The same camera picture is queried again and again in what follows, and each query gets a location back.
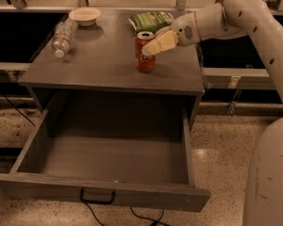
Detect grey open top drawer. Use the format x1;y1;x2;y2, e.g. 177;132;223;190
0;95;210;212

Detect metal railing frame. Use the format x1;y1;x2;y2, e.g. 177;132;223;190
0;0;283;118

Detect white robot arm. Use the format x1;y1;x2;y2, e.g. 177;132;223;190
142;0;283;226

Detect green chip bag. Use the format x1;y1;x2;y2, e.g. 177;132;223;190
128;11;174;34

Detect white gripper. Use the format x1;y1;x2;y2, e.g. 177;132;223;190
141;12;201;57

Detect black drawer handle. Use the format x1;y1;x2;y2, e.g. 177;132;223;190
79;188;116;205

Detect grey cabinet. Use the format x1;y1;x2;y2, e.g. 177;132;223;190
20;10;204;136

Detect white paper bowl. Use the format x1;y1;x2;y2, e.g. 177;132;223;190
69;7;101;26

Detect clear plastic water bottle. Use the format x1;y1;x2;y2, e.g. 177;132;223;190
52;19;77;58

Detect red coke can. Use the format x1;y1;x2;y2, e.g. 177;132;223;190
135;31;156;73

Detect black cable at left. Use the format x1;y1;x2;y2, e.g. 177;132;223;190
1;92;37;127

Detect black floor cable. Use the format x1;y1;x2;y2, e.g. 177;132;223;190
83;202;171;226

